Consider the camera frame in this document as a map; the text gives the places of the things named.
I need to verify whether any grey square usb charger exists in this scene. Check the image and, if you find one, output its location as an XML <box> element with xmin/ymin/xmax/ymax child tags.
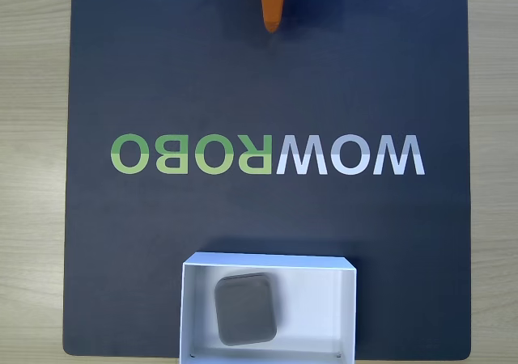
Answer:
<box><xmin>213</xmin><ymin>272</ymin><xmax>278</xmax><ymax>347</ymax></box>

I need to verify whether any dark mat with WOWROBO print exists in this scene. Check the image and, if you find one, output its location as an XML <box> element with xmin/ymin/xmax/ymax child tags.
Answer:
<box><xmin>62</xmin><ymin>0</ymin><xmax>473</xmax><ymax>361</ymax></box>

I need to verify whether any white cardboard box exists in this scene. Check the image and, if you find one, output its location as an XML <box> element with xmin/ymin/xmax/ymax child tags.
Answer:
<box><xmin>179</xmin><ymin>252</ymin><xmax>358</xmax><ymax>364</ymax></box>

